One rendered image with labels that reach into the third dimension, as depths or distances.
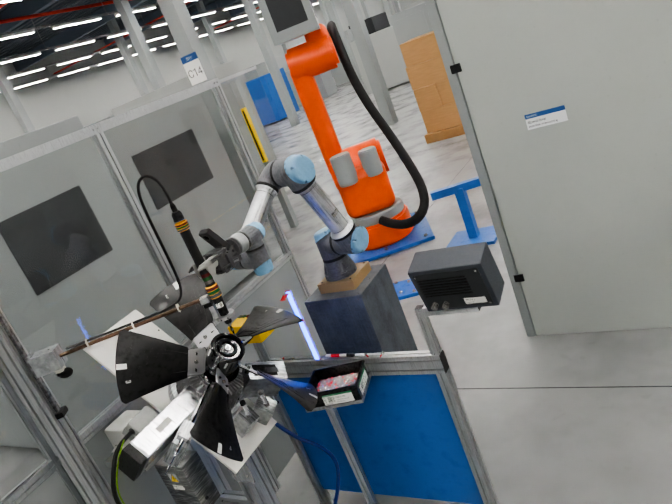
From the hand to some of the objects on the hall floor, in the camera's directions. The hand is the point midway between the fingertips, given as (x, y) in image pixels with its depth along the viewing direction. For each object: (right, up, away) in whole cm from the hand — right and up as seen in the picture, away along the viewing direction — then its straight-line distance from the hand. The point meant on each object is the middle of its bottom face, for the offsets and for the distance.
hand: (194, 268), depth 203 cm
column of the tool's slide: (-12, -157, +49) cm, 165 cm away
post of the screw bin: (+72, -121, +56) cm, 152 cm away
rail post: (+114, -108, +46) cm, 164 cm away
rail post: (+44, -119, +94) cm, 158 cm away
